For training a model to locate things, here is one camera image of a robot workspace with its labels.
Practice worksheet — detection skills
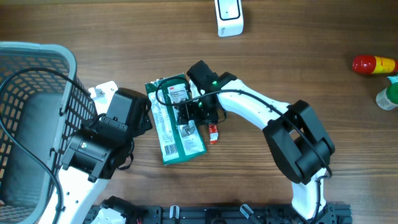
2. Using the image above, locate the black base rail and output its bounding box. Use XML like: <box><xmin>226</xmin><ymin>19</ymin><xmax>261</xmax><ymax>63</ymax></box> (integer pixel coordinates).
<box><xmin>83</xmin><ymin>203</ymin><xmax>353</xmax><ymax>224</ymax></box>

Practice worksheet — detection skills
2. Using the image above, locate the green 3M glove packet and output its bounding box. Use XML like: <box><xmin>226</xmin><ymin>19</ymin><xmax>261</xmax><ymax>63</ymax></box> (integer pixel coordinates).
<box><xmin>146</xmin><ymin>74</ymin><xmax>206</xmax><ymax>165</ymax></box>

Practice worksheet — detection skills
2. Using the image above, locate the light green wipes packet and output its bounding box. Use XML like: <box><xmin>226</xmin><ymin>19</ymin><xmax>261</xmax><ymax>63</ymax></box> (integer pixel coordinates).
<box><xmin>387</xmin><ymin>75</ymin><xmax>398</xmax><ymax>84</ymax></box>

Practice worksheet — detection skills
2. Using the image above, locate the red sachet packet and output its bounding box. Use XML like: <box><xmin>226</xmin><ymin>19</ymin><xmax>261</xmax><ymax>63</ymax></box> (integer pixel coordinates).
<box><xmin>209</xmin><ymin>124</ymin><xmax>219</xmax><ymax>144</ymax></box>

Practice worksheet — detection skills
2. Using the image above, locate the chilli sauce bottle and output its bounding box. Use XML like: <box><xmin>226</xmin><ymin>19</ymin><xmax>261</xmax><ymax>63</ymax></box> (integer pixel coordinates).
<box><xmin>352</xmin><ymin>55</ymin><xmax>397</xmax><ymax>75</ymax></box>

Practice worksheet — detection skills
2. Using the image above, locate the green lid jar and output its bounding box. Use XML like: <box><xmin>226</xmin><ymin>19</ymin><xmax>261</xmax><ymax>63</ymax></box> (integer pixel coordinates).
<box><xmin>376</xmin><ymin>83</ymin><xmax>397</xmax><ymax>110</ymax></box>

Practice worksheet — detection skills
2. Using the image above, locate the white barcode scanner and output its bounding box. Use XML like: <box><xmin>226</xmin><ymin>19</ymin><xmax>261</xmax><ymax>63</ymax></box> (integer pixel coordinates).
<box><xmin>214</xmin><ymin>0</ymin><xmax>244</xmax><ymax>37</ymax></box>

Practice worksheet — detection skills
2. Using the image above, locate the grey plastic basket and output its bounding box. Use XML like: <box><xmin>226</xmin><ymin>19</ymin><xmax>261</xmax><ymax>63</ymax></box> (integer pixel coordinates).
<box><xmin>1</xmin><ymin>42</ymin><xmax>96</xmax><ymax>223</ymax></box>

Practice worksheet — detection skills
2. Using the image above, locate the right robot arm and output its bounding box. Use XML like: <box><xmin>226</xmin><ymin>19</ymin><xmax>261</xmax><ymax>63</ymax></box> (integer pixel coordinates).
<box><xmin>177</xmin><ymin>60</ymin><xmax>335</xmax><ymax>223</ymax></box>

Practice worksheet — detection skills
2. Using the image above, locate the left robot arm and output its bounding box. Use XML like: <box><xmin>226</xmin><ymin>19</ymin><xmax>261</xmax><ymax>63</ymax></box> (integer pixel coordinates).
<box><xmin>39</xmin><ymin>82</ymin><xmax>152</xmax><ymax>223</ymax></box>

